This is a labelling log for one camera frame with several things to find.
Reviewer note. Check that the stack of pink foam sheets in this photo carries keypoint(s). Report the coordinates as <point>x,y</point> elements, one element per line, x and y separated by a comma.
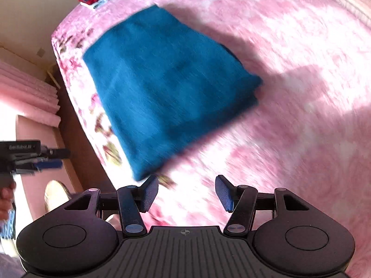
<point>26,92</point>

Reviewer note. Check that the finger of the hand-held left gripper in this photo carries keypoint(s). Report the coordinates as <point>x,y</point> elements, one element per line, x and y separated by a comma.
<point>58,153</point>
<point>49,165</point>

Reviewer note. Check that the person's grey clothing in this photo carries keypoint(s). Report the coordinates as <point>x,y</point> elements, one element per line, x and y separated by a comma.
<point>10,266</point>

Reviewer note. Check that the brown wooden bed frame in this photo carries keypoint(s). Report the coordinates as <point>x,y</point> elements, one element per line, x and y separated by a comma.
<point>78,127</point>

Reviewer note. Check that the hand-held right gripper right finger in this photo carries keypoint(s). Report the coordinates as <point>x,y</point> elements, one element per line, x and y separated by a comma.
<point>224,192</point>

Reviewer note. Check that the person's left hand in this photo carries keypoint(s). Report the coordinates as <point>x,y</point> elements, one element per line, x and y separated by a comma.
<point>5,199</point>

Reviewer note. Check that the pink fluffy floral blanket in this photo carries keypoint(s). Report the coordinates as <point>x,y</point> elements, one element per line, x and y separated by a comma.
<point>304,121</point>

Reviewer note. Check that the beige slipper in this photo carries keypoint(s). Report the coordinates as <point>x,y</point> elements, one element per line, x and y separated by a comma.
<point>56,197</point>

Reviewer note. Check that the teal garment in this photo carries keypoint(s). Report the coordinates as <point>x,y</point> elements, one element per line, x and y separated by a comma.
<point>168,92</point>

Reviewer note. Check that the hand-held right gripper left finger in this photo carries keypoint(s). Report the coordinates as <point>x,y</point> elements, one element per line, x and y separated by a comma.
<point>150,192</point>

